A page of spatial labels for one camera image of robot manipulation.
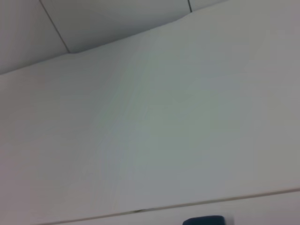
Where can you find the teal t-shirt with FREE print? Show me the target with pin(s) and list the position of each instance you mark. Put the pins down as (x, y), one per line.
(204, 220)

